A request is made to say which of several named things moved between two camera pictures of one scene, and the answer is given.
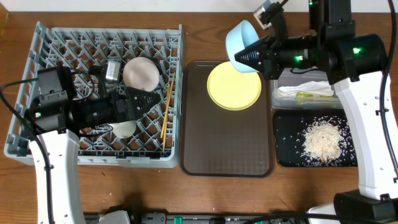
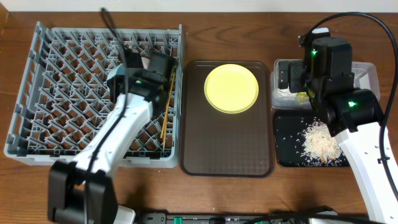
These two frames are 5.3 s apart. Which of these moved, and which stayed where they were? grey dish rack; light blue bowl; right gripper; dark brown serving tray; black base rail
Moved: light blue bowl; right gripper
Stayed: black base rail; grey dish rack; dark brown serving tray
